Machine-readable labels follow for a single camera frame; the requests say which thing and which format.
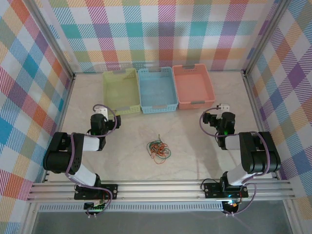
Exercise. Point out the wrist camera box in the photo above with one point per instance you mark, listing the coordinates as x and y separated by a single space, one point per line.
223 107
101 112

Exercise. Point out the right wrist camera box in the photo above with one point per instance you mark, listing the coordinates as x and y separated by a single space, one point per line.
223 107

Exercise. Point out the blue plastic basket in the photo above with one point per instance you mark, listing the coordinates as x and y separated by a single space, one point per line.
157 90

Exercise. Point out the aluminium side rail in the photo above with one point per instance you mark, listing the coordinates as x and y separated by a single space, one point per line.
64 109
256 109

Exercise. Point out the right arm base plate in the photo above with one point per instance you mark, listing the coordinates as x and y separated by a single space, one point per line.
212 190

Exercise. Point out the aluminium mounting rail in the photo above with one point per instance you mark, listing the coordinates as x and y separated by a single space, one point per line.
158 189

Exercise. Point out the aluminium frame post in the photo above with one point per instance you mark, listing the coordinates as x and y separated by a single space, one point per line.
268 36
48 36

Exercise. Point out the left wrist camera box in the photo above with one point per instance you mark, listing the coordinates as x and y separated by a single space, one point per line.
101 112

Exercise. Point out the green plastic basket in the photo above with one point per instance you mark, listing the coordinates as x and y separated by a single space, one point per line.
119 90

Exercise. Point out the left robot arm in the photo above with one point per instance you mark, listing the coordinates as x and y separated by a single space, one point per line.
56 158

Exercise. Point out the orange plastic basket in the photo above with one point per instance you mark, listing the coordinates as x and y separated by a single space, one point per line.
192 85

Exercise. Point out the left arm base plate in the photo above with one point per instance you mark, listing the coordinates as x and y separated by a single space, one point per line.
111 190

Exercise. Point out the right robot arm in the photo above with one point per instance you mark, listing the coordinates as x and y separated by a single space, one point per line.
263 156

